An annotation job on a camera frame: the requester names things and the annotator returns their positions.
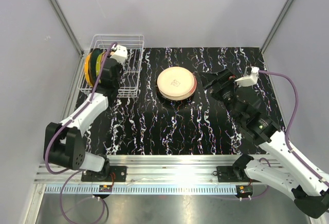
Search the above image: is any left small circuit board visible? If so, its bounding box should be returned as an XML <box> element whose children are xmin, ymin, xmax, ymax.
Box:
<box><xmin>99</xmin><ymin>185</ymin><xmax>113</xmax><ymax>193</ymax></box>

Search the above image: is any right small circuit board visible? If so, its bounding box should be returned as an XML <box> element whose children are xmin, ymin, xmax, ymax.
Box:
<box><xmin>236</xmin><ymin>184</ymin><xmax>253</xmax><ymax>198</ymax></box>

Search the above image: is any aluminium frame post right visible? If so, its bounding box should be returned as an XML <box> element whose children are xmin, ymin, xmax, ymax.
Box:
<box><xmin>261</xmin><ymin>0</ymin><xmax>295</xmax><ymax>54</ymax></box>

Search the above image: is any teal glazed plate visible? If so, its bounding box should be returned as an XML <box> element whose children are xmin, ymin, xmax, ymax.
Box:
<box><xmin>89</xmin><ymin>48</ymin><xmax>103</xmax><ymax>86</ymax></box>

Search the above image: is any small circuit board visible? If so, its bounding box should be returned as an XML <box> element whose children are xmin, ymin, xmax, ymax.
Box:
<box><xmin>236</xmin><ymin>184</ymin><xmax>253</xmax><ymax>198</ymax></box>
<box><xmin>99</xmin><ymin>185</ymin><xmax>113</xmax><ymax>193</ymax></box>

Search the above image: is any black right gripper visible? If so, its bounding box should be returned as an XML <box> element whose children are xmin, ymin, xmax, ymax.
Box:
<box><xmin>199</xmin><ymin>68</ymin><xmax>244</xmax><ymax>123</ymax></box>

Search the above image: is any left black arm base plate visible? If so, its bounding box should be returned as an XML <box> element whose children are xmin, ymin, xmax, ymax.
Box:
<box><xmin>81</xmin><ymin>165</ymin><xmax>127</xmax><ymax>183</ymax></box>

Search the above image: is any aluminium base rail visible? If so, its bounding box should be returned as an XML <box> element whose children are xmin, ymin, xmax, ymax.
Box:
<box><xmin>33</xmin><ymin>154</ymin><xmax>313</xmax><ymax>186</ymax></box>

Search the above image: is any cream pink plate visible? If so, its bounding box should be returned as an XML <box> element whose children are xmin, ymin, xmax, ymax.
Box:
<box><xmin>158</xmin><ymin>76</ymin><xmax>197</xmax><ymax>101</ymax></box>

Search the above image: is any beige bear print plate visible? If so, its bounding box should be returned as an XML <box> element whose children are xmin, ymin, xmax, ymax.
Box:
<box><xmin>157</xmin><ymin>67</ymin><xmax>195</xmax><ymax>98</ymax></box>

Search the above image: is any white wire dish rack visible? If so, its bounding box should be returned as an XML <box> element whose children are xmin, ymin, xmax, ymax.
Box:
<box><xmin>78</xmin><ymin>34</ymin><xmax>144</xmax><ymax>98</ymax></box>

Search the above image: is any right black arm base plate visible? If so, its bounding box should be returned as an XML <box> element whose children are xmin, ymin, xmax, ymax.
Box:
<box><xmin>212</xmin><ymin>165</ymin><xmax>260</xmax><ymax>183</ymax></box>

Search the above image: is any white slotted cable duct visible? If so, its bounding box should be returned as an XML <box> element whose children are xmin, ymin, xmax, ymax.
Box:
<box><xmin>45</xmin><ymin>184</ymin><xmax>237</xmax><ymax>195</ymax></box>

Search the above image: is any aluminium frame post left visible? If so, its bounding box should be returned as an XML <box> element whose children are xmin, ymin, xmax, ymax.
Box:
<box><xmin>48</xmin><ymin>0</ymin><xmax>84</xmax><ymax>57</ymax></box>

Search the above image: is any aluminium frame post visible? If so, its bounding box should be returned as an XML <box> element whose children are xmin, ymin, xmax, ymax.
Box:
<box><xmin>261</xmin><ymin>0</ymin><xmax>295</xmax><ymax>54</ymax></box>
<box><xmin>48</xmin><ymin>0</ymin><xmax>84</xmax><ymax>57</ymax></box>

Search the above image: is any pink polka dot plate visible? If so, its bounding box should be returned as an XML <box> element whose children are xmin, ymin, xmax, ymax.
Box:
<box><xmin>101</xmin><ymin>51</ymin><xmax>111</xmax><ymax>63</ymax></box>

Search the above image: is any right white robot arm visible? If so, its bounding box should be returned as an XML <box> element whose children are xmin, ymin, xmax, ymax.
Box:
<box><xmin>199</xmin><ymin>67</ymin><xmax>328</xmax><ymax>219</ymax></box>

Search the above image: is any orange polka dot plate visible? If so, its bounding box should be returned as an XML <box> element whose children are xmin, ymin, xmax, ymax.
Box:
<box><xmin>84</xmin><ymin>53</ymin><xmax>94</xmax><ymax>87</ymax></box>

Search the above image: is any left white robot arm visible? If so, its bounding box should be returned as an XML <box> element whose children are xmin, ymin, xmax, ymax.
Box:
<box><xmin>44</xmin><ymin>56</ymin><xmax>123</xmax><ymax>181</ymax></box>

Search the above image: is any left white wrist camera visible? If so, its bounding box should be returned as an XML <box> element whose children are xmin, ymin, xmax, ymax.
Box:
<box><xmin>110</xmin><ymin>45</ymin><xmax>128</xmax><ymax>65</ymax></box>

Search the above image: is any green polka dot plate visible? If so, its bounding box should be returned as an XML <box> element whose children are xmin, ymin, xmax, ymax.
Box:
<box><xmin>95</xmin><ymin>52</ymin><xmax>105</xmax><ymax>78</ymax></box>

